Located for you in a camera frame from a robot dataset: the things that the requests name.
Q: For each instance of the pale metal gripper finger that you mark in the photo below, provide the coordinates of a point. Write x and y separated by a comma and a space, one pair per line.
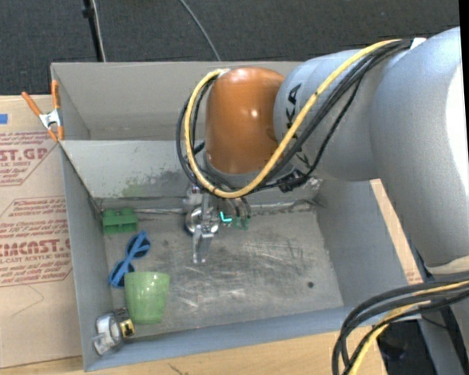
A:
206, 242
197, 249

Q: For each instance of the grey metal bin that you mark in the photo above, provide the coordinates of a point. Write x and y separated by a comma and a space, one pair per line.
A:
256, 269

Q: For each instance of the blue sunglasses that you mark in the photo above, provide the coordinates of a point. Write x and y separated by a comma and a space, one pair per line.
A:
136, 249

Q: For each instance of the green plastic cup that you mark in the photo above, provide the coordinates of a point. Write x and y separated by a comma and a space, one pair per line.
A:
147, 297

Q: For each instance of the green toy brick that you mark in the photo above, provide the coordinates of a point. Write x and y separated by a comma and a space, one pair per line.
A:
118, 222

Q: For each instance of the silver and yellow tape measure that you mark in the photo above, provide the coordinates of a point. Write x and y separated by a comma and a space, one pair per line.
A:
108, 332

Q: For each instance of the brown cardboard board red print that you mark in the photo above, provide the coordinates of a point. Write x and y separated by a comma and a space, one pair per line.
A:
34, 309

